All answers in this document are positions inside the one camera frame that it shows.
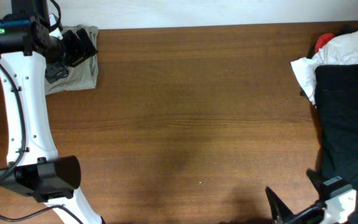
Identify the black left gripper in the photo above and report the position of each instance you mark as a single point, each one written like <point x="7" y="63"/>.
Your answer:
<point x="78" y="48"/>

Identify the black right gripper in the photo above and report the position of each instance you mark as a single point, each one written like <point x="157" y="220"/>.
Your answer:
<point x="305" y="213"/>

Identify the khaki green shorts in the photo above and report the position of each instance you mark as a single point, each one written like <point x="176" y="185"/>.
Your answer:
<point x="82" y="77"/>

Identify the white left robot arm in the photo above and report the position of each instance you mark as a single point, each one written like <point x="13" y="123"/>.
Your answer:
<point x="30" y="55"/>

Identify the black folded garment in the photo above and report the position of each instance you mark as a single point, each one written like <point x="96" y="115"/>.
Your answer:
<point x="336" y="97"/>

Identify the white crumpled garment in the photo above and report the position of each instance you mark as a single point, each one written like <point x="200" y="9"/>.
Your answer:
<point x="341" y="50"/>

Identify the red garment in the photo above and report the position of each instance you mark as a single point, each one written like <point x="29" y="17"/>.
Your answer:
<point x="323" y="40"/>

